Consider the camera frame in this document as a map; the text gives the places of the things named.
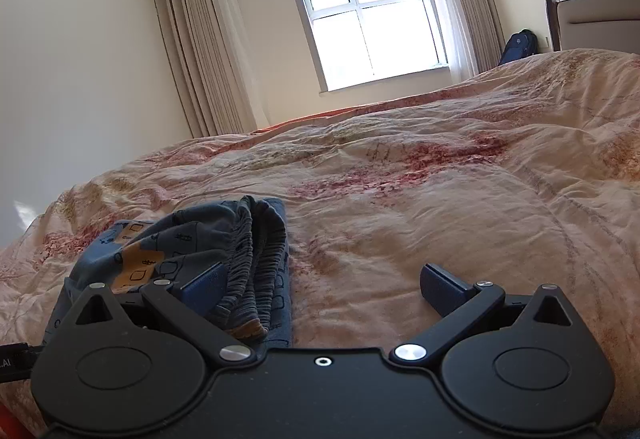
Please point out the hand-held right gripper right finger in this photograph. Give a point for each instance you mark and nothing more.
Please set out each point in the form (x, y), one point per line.
(442, 286)

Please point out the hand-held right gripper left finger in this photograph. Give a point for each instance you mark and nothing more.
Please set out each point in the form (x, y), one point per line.
(205, 281)

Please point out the blue printed pants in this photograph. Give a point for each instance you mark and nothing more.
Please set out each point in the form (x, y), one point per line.
(260, 239)

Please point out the floral pink blanket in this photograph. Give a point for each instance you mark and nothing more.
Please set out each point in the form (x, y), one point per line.
(425, 219)

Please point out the beige pleated curtain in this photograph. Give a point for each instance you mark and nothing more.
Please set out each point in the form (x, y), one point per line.
(205, 49)

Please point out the blue backpack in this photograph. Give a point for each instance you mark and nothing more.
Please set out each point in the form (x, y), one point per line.
(520, 48)

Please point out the white framed window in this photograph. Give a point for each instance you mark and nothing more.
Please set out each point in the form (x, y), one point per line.
(370, 14)

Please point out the sheer white curtain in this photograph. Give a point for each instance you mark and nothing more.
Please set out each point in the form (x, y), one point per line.
(460, 4)

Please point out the dark wooden padded headboard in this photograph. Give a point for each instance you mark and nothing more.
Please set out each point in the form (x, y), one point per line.
(600, 14)

